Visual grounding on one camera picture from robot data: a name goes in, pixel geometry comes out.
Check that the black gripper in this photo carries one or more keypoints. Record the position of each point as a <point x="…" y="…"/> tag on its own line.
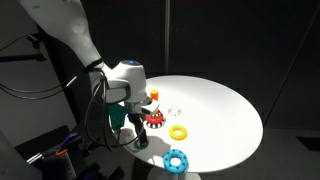
<point x="134" y="118"/>

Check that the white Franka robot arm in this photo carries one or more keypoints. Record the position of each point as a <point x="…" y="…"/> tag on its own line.
<point x="70" y="30"/>

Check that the white robot base link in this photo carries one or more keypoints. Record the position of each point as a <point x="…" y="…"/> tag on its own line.
<point x="13" y="163"/>

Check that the perforated metal breadboard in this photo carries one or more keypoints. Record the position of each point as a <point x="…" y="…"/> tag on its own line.
<point x="63" y="168"/>

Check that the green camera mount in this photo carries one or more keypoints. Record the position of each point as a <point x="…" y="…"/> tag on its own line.
<point x="116" y="116"/>

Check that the orange stand post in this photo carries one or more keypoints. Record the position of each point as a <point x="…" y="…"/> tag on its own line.
<point x="154" y="95"/>

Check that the black vertical post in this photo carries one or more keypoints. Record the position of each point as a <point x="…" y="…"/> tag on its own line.
<point x="63" y="83"/>

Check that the silver metal rail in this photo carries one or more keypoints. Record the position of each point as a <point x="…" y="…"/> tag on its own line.
<point x="34" y="158"/>

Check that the black camera stand bar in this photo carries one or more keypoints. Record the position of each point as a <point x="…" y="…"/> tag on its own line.
<point x="20" y="58"/>

